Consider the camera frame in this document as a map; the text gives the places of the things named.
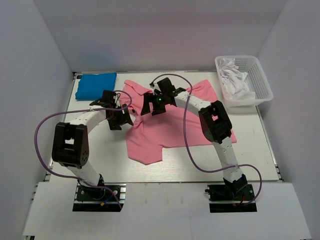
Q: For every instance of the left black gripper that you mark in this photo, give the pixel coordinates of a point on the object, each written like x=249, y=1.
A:
x=125, y=118

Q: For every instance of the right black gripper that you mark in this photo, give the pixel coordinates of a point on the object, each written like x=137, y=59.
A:
x=149, y=97

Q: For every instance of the pink t shirt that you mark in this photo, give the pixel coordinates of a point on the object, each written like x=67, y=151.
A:
x=149, y=134

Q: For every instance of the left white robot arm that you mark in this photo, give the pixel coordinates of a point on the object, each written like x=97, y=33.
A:
x=71, y=139

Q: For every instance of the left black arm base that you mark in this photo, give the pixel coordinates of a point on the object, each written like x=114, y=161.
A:
x=97, y=200

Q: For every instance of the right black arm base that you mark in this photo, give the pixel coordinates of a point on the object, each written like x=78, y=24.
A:
x=220, y=201

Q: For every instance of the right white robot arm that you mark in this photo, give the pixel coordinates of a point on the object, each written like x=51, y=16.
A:
x=215, y=126

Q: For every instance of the folded blue t shirt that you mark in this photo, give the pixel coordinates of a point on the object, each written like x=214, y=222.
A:
x=92, y=86

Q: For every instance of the white crumpled t shirt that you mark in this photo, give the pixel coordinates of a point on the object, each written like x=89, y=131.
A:
x=233, y=81

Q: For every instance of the white plastic basket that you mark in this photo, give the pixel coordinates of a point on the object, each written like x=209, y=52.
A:
x=256, y=80

